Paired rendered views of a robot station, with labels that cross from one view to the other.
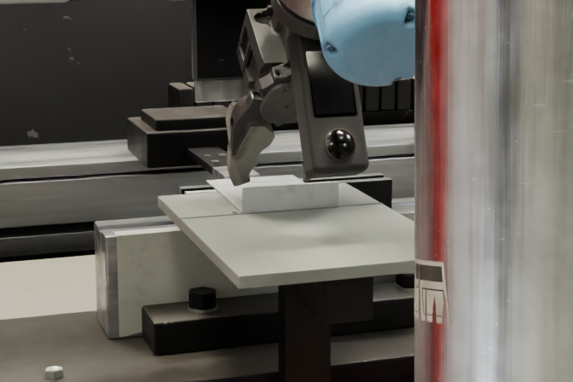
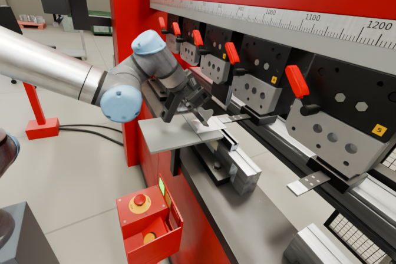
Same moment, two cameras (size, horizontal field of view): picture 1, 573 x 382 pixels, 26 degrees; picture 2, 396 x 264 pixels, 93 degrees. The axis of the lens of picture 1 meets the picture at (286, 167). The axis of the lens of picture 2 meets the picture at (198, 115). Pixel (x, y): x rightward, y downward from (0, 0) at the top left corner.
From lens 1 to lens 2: 1.08 m
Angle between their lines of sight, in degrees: 73
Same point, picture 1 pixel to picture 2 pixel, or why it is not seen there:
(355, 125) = (167, 112)
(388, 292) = (211, 163)
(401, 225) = (178, 142)
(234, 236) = not seen: hidden behind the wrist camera
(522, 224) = not seen: outside the picture
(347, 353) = (187, 161)
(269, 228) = (174, 124)
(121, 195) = not seen: hidden behind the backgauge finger
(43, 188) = (234, 106)
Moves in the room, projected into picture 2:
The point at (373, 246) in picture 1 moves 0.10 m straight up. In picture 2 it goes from (158, 137) to (159, 111)
